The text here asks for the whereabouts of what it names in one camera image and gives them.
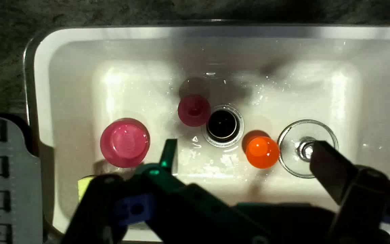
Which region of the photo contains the clear upturned wine glass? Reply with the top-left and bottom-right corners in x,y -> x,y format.
277,119 -> 338,179

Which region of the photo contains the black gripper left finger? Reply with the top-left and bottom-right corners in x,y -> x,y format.
60,138 -> 177,244

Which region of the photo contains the black sink drain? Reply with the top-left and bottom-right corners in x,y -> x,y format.
205,108 -> 239,142

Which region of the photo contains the white kitchen sink basin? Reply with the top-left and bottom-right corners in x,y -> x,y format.
32,25 -> 390,230

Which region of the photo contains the large pink cup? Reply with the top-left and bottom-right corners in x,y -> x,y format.
100,118 -> 150,168

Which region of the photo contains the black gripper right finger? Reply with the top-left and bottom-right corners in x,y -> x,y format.
309,141 -> 390,244

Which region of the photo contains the grey dish drying rack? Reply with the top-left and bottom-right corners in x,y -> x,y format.
0,114 -> 43,244

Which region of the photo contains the yellow sponge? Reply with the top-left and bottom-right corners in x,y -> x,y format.
77,176 -> 91,200

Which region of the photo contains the orange plastic cup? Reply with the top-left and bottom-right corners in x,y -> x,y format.
240,130 -> 280,169

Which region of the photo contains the small pink cup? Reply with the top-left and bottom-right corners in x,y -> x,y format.
177,77 -> 211,127

